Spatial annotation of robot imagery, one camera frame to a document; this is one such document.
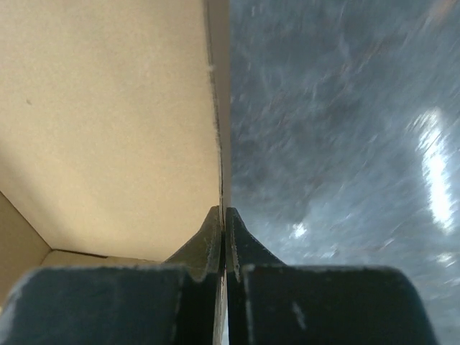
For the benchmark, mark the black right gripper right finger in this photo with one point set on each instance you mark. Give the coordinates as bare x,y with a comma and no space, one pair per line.
270,302

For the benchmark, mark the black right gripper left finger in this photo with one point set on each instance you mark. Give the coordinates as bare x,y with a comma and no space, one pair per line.
176,302

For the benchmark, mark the brown cardboard box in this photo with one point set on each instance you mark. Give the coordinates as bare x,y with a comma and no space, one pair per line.
114,130

